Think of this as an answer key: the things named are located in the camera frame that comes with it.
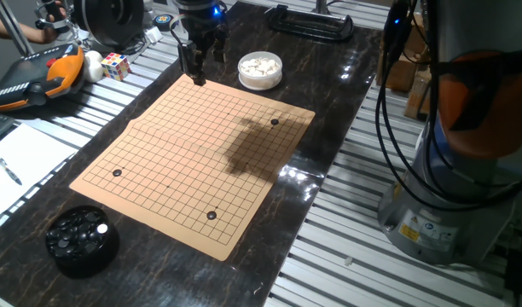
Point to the thin grey slanted pole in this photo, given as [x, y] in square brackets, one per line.
[13, 27]

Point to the black filament spool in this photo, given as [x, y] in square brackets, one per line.
[107, 21]

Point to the white round stone bowl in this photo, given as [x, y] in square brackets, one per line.
[259, 83]

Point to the white egg shaped object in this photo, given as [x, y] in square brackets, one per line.
[92, 66]

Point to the dark marble slab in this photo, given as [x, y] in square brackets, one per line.
[158, 277]

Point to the silver orange robot arm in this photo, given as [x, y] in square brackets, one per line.
[478, 106]

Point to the orange black teach pendant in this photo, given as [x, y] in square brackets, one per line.
[35, 81]

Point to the white go stones pile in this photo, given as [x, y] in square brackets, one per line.
[259, 67]

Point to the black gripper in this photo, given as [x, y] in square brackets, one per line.
[201, 25]

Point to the black round stone bowl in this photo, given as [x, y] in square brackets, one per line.
[86, 264]

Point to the black go stones pile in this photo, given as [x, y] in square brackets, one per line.
[73, 236]

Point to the tan go board mat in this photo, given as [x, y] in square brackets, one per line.
[180, 162]

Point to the aluminium frame post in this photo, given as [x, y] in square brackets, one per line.
[323, 5]

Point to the black handheld controller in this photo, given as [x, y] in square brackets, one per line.
[56, 6]

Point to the black blue round puck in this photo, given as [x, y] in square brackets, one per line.
[163, 20]

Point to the white go stone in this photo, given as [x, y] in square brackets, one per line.
[102, 228]

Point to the dark ballpoint pen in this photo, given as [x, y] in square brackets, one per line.
[7, 170]

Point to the rubiks cube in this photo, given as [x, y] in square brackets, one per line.
[116, 66]

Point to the white paper sheet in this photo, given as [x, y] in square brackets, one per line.
[30, 158]

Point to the bare person hand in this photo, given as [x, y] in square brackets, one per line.
[51, 32]

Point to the long cardboard box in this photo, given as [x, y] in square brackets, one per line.
[416, 98]

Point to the bare person forearm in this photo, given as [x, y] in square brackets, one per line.
[13, 27]

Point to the small white plastic piece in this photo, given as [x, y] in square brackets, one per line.
[349, 261]

